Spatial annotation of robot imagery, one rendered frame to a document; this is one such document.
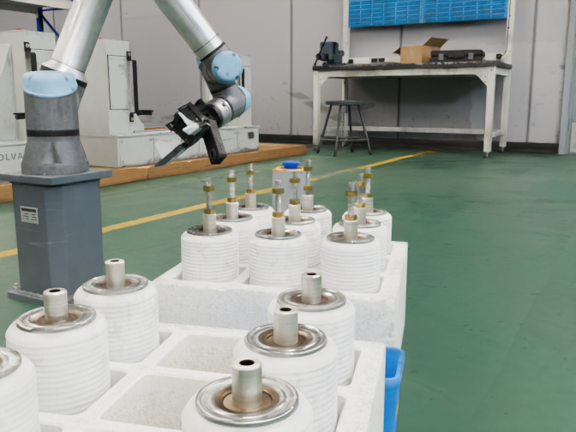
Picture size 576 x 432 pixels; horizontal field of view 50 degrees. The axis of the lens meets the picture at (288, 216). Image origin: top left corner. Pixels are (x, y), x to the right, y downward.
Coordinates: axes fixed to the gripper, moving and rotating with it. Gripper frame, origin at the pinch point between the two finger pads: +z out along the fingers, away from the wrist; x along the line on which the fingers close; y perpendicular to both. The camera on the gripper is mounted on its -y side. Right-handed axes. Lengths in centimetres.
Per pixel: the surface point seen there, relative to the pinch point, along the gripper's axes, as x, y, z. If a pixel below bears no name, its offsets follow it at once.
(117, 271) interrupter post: 42, -19, 63
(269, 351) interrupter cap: 63, -34, 71
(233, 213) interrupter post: 24.6, -21.9, 23.6
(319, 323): 59, -38, 61
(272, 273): 35, -33, 37
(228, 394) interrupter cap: 65, -33, 78
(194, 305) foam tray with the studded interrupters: 25, -29, 44
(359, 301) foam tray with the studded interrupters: 44, -45, 37
